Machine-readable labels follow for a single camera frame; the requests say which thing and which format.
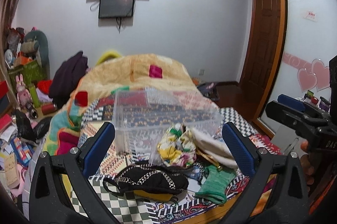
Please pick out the pink bunny doll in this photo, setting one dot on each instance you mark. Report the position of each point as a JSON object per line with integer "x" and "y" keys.
{"x": 23, "y": 94}

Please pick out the floral scrunchie cloth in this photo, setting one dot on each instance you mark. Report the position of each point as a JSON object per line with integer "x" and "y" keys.
{"x": 176, "y": 147}

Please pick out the small black wall monitor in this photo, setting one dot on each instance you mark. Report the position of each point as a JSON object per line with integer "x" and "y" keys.
{"x": 116, "y": 9}

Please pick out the red thermos bottle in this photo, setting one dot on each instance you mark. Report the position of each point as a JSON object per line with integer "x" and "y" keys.
{"x": 50, "y": 108}

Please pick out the clear plastic storage box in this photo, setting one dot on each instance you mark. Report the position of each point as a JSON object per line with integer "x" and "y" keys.
{"x": 141, "y": 117}

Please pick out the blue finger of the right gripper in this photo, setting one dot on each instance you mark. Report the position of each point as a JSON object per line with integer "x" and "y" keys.
{"x": 291, "y": 102}

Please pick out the yellow sponge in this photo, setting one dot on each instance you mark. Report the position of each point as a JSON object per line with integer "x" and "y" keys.
{"x": 153, "y": 196}

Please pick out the green knitted cloth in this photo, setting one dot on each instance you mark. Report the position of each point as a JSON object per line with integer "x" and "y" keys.
{"x": 213, "y": 188}

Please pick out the patterned bed sheet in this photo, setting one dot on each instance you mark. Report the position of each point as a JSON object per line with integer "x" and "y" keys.
{"x": 130, "y": 208}

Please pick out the green cardboard box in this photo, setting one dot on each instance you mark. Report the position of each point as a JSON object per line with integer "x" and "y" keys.
{"x": 32, "y": 73}

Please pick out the brown wooden door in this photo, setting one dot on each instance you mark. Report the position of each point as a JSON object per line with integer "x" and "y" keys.
{"x": 261, "y": 48}

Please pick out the colourful patchwork blanket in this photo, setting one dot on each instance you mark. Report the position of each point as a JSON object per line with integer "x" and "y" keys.
{"x": 132, "y": 71}

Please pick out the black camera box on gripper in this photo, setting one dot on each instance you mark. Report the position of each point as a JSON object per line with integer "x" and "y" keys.
{"x": 333, "y": 74}

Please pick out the grey green plush toy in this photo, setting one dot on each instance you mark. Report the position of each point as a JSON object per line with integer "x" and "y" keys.
{"x": 35, "y": 43}

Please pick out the green bottle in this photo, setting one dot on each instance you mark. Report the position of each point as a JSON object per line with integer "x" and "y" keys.
{"x": 34, "y": 95}

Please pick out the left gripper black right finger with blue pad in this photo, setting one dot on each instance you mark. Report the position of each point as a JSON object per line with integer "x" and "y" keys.
{"x": 288, "y": 201}

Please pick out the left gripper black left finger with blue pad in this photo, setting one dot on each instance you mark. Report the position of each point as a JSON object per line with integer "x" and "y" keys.
{"x": 49, "y": 202}

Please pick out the yellow green plush item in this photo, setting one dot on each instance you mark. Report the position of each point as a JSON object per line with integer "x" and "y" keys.
{"x": 108, "y": 55}

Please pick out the black plastic bag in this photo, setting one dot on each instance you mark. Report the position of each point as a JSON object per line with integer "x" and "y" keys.
{"x": 25, "y": 130}

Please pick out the dark purple garment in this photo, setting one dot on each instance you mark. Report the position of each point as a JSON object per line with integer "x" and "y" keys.
{"x": 67, "y": 77}

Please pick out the wall power socket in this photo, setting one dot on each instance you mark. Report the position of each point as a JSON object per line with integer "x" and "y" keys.
{"x": 201, "y": 72}

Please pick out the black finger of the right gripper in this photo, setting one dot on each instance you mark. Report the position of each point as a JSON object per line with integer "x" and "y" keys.
{"x": 290, "y": 117}

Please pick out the cream white plush cloth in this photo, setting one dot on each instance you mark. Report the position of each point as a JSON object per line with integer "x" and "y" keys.
{"x": 214, "y": 150}

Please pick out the black patterned fabric bag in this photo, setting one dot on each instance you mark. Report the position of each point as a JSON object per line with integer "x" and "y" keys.
{"x": 147, "y": 177}

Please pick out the person's right hand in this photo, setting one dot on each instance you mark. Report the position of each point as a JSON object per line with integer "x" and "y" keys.
{"x": 308, "y": 162}

